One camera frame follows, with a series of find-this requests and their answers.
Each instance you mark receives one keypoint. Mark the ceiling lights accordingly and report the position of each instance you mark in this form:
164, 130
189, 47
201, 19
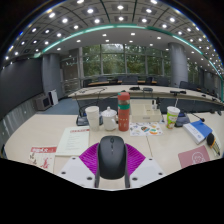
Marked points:
90, 10

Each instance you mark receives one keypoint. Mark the dark office chairs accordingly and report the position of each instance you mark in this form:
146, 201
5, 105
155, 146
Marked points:
130, 80

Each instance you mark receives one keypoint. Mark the blue and white book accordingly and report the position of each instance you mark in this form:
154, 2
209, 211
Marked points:
197, 131

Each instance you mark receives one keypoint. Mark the long curved conference table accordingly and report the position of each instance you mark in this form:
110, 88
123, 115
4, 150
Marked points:
150, 89

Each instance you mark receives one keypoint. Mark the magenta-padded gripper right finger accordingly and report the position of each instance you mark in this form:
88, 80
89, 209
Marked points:
136, 159

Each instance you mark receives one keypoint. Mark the white cardboard box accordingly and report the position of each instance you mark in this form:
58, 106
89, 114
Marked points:
145, 114

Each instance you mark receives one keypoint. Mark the white lidded mug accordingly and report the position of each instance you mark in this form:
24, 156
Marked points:
109, 121

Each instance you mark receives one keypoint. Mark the red bottle with green band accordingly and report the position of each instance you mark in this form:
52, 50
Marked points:
123, 115

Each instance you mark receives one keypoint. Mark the pink mouse pad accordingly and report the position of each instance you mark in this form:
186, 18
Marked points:
193, 156

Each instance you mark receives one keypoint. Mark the black gooseneck microphone console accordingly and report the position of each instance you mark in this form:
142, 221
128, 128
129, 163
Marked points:
182, 120
81, 120

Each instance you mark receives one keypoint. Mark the cream paper with red header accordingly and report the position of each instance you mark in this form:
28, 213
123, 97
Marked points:
73, 141

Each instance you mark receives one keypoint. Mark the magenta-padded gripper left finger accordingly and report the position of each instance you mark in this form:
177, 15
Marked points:
88, 158

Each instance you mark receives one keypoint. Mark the red and white brochure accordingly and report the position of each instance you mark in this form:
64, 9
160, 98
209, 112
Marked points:
43, 158

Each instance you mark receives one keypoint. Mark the white standing panel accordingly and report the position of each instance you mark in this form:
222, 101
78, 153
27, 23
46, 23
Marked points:
54, 97

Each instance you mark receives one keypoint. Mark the colourful sticker sheet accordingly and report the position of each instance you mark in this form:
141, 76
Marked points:
145, 129

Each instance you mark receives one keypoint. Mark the green-printed paper cup with straw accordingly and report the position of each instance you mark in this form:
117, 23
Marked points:
172, 118

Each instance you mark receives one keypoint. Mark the black computer mouse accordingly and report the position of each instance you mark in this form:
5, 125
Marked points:
112, 158

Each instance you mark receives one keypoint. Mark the grey box cabinet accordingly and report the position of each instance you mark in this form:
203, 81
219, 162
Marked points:
42, 102

